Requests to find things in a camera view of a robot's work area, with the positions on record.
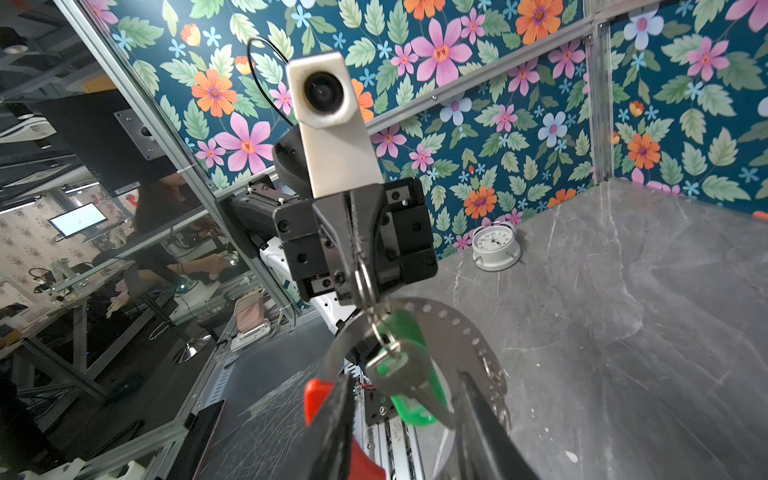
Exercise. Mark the smartphone on frame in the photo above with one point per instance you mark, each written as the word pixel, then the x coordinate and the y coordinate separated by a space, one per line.
pixel 201 429

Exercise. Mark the green capped key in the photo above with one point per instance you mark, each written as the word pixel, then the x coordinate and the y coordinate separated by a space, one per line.
pixel 403 370

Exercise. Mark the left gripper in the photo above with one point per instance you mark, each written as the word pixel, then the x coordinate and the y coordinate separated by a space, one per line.
pixel 323 250

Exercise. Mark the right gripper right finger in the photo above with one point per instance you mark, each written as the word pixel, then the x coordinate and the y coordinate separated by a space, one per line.
pixel 484 449

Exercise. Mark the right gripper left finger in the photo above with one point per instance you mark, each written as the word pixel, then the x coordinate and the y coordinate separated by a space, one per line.
pixel 327 432

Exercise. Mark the computer monitor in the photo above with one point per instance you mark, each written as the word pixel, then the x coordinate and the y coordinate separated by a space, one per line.
pixel 76 221

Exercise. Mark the white round alarm clock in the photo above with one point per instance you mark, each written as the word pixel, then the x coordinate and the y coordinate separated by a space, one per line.
pixel 495 247

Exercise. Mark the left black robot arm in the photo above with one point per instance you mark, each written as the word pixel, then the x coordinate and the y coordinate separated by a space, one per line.
pixel 251 212

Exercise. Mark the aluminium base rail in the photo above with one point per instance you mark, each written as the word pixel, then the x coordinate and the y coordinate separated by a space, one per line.
pixel 383 436

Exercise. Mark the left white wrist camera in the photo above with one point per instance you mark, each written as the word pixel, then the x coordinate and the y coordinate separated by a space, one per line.
pixel 338 151

